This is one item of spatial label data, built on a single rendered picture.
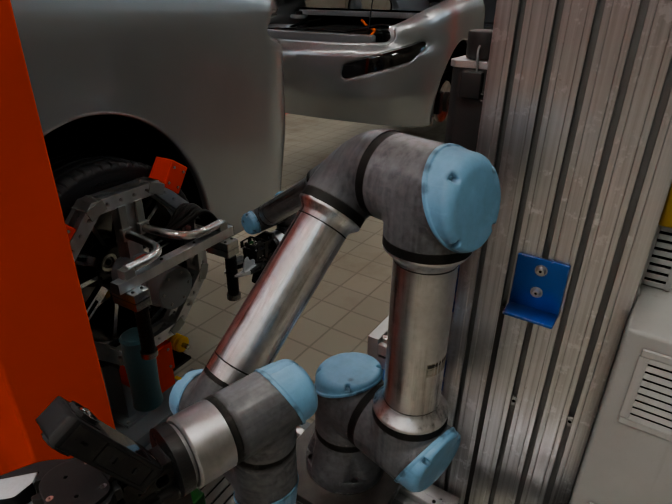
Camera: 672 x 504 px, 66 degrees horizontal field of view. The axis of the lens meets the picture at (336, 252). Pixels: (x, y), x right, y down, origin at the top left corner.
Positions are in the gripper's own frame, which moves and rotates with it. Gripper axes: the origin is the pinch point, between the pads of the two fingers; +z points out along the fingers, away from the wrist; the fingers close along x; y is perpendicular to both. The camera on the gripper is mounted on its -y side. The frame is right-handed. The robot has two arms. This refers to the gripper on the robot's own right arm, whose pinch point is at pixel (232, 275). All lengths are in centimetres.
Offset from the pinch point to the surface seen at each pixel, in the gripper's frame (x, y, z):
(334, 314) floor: -24, -83, -105
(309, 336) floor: -25, -83, -80
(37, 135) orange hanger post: 21, 59, 62
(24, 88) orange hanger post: 21, 66, 62
